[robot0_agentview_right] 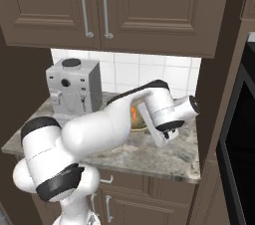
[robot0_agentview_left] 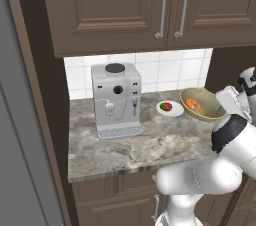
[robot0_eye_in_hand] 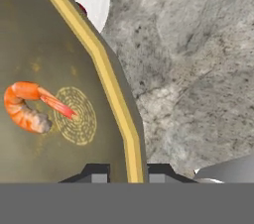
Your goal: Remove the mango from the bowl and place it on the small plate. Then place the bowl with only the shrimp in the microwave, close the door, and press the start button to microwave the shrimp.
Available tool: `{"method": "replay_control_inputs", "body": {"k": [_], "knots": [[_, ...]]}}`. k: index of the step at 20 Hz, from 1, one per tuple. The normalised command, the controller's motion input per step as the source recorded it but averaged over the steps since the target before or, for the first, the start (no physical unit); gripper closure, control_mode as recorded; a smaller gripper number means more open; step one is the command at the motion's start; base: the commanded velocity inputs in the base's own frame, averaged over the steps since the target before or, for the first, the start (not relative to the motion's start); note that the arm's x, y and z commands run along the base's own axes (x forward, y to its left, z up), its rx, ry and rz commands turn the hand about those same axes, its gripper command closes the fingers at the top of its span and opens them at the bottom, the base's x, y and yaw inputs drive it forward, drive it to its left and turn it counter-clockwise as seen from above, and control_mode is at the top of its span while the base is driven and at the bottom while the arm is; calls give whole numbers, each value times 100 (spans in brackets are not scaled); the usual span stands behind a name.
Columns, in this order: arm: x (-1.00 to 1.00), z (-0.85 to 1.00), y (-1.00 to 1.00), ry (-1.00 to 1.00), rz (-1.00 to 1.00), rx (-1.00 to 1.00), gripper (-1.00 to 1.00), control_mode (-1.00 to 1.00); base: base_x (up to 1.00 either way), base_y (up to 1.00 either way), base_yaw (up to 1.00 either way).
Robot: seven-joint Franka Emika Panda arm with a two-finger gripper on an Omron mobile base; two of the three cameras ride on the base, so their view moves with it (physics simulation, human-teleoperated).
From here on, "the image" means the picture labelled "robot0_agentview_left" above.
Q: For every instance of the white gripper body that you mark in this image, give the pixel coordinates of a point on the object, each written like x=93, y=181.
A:
x=233, y=101

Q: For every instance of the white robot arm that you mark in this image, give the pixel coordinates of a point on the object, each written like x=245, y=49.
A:
x=196, y=176

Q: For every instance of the olive green bowl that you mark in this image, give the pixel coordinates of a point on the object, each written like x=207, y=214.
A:
x=210, y=105

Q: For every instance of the orange shrimp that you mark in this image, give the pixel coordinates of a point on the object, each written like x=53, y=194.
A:
x=193, y=104

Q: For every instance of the small white plate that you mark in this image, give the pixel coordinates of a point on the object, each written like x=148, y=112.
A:
x=176, y=109

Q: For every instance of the red green mango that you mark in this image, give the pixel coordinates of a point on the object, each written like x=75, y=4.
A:
x=165, y=106

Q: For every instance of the brown angled base cupboard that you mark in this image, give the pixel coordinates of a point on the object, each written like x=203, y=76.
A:
x=245, y=206

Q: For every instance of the grey coffee machine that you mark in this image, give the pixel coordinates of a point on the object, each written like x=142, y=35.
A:
x=115, y=110

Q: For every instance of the brown base cupboard front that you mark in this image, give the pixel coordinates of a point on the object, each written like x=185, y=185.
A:
x=113, y=200

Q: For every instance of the tall brown side panel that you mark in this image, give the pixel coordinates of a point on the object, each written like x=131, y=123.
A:
x=43, y=70

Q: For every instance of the grey fridge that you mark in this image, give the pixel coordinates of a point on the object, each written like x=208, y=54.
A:
x=23, y=120

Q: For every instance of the wide brown wall cupboard door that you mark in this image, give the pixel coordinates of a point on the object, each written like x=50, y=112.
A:
x=106, y=6

